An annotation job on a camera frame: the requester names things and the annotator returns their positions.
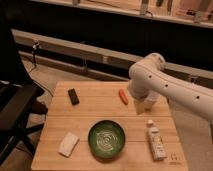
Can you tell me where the black eraser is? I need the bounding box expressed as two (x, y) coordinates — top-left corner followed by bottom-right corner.
(68, 89), (79, 105)

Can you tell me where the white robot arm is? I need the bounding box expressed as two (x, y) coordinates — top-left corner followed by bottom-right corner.
(129, 53), (213, 124)

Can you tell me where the white sponge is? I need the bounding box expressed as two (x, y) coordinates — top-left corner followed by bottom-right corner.
(58, 132), (79, 157)

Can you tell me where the white paper cup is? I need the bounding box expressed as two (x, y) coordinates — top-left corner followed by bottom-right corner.
(145, 91), (160, 110)

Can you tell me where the orange carrot toy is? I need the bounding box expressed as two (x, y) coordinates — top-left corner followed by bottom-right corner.
(119, 89), (128, 105)

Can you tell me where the green ceramic bowl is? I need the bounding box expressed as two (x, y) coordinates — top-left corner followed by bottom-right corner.
(88, 120), (126, 160)

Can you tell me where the wooden table board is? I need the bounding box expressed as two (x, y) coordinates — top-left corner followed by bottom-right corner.
(31, 81), (188, 171)

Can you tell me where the black office chair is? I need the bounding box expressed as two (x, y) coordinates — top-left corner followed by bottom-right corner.
(0, 5), (48, 166)

